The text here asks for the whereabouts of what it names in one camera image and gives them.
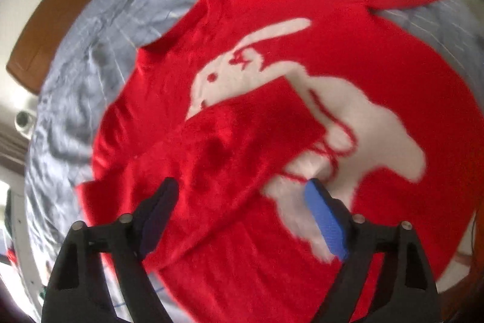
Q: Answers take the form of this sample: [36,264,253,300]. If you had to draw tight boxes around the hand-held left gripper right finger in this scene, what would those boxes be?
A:
[304,177,444,323]

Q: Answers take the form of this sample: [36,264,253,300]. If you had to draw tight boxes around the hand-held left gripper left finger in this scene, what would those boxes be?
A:
[41,177,179,323]

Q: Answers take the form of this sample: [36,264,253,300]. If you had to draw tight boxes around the red sweater with white rabbit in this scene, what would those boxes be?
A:
[76,0,484,323]

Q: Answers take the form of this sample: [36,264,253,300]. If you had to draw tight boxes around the small white round device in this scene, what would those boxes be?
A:
[14,110,34,134]

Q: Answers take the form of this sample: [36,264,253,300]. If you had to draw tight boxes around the grey checked bed sheet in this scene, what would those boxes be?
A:
[23,0,484,323]

